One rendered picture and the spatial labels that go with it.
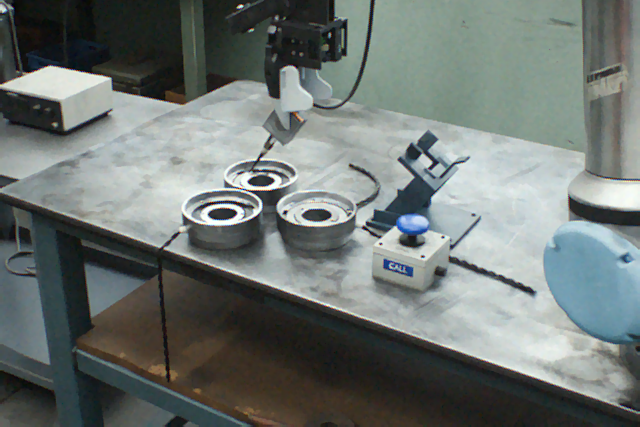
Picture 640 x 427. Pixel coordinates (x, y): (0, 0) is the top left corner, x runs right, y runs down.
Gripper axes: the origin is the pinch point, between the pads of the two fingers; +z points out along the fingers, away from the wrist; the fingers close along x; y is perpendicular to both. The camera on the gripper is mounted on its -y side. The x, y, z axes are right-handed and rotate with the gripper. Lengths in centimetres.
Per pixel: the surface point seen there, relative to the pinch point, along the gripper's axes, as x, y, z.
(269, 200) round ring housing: -5.3, 0.1, 10.6
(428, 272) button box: -11.5, 26.7, 10.8
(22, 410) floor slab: 11, -82, 92
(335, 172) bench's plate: 11.9, 0.8, 13.0
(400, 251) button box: -12.1, 23.2, 8.7
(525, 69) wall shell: 154, -15, 39
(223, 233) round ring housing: -16.8, 0.8, 10.2
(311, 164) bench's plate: 12.5, -3.9, 13.0
